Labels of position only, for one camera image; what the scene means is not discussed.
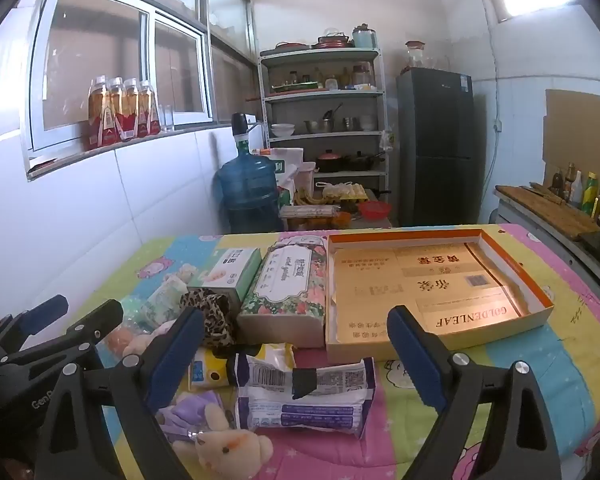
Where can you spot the black water pump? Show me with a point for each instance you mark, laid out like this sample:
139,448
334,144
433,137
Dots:
240,130

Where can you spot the steel cups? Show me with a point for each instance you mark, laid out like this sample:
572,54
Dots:
362,123

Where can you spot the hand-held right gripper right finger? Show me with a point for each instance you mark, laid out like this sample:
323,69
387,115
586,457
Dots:
415,360

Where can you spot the floral tissue box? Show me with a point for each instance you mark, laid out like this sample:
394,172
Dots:
285,280

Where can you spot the wooden cutting board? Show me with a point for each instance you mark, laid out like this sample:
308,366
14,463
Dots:
545,212

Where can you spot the purple plush cloth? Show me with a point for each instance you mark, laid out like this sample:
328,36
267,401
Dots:
190,410

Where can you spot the green tissue pack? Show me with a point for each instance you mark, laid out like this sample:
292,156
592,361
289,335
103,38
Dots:
167,300

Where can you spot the grey low table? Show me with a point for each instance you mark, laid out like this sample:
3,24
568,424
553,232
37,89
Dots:
380,224

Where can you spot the black wok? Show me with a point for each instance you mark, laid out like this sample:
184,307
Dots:
362,162

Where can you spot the teal pot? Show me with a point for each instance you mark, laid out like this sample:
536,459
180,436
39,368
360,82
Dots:
365,37

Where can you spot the orange sauce jar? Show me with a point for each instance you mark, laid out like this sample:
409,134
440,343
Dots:
342,220

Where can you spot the orange cardboard box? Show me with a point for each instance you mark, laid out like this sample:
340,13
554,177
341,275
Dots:
370,280

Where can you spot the red strainer basket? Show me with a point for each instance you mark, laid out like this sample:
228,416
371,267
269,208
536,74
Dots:
375,211

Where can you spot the white plastic container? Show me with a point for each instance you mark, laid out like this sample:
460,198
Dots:
306,177

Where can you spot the black pot red lid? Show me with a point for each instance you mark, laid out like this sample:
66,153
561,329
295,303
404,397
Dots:
331,161

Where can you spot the yellow snack packet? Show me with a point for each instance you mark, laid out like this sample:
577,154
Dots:
207,370

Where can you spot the white metal shelf rack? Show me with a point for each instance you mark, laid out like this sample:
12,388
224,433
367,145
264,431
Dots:
320,94

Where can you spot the glass jar red lid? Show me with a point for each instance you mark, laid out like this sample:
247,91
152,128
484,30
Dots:
415,55

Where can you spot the green sponge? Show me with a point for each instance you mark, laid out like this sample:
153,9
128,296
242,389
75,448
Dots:
135,312

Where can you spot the sliding window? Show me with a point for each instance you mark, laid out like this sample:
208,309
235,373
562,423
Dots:
149,70

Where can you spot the bunch of bananas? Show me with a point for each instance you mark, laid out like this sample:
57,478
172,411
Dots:
305,198

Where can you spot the pack of noodles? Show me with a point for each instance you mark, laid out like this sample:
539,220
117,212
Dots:
307,211

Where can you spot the row of condiment bottles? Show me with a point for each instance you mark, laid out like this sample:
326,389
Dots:
587,192

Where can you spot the egg tray in bag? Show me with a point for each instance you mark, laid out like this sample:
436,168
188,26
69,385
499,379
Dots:
345,192

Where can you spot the white green flour bag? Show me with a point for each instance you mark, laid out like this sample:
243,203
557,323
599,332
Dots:
285,170

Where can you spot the green white tissue box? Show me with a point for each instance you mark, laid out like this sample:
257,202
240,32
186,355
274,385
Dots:
230,270

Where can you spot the white purple plastic packet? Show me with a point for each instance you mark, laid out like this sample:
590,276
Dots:
290,410

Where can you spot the leopard print scrunchie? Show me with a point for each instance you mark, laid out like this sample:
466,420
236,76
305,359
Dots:
215,320

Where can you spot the steel basin with ladle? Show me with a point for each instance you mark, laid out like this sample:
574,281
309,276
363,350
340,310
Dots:
320,125

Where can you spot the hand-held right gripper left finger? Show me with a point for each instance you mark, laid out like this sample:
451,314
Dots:
177,355

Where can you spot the stack of white bowls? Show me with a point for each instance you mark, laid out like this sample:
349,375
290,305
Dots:
282,130

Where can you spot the clear glass tumbler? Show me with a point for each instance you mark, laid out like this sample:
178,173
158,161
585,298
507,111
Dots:
163,119
170,118

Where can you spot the row of jars and bottles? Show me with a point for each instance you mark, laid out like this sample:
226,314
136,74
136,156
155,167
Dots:
360,75

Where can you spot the beige plush bunny pink dress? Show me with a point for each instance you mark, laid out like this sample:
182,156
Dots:
145,342

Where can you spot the peach sponge in plastic bag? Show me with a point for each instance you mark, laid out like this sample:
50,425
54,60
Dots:
120,337

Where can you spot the plush bunny toy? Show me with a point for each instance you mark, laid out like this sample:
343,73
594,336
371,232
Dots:
225,445

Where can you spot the red lidded pot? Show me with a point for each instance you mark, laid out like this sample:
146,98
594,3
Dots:
332,41

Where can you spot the blue water jug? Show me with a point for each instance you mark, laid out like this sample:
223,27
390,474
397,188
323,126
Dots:
247,185

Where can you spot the dark grey fridge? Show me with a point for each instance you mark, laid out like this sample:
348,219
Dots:
435,135

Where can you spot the black clip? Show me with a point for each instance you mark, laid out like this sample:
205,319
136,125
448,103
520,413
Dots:
304,382

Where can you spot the cardboard wall sheets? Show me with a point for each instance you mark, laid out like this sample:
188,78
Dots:
580,130

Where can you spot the red gold liquor bottle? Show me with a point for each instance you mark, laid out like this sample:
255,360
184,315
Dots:
101,120
133,110
150,110
119,110

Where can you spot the green tray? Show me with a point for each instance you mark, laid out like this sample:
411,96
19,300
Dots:
295,86

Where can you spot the colourful cartoon printed quilt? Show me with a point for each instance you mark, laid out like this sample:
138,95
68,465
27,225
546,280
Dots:
505,370

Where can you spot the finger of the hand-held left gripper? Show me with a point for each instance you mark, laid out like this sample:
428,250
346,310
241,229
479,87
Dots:
97,322
45,312

